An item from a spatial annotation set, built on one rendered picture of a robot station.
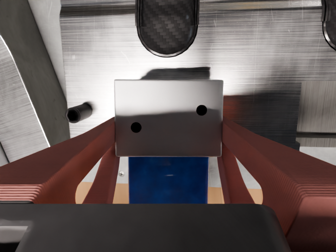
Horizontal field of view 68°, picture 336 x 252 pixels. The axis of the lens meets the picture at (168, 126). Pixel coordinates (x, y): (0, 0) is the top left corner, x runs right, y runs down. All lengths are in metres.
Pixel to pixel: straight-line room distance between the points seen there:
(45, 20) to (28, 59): 0.05
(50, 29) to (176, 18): 0.16
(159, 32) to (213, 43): 0.03
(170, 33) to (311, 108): 0.11
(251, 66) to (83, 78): 0.11
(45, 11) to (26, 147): 0.13
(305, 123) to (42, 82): 0.23
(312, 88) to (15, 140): 0.24
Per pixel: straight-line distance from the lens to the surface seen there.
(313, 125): 0.21
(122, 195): 0.30
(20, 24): 0.27
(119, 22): 0.17
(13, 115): 0.25
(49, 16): 0.29
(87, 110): 0.17
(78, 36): 0.18
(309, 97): 0.20
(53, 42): 0.29
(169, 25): 0.17
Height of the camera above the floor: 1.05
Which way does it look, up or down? 76 degrees down
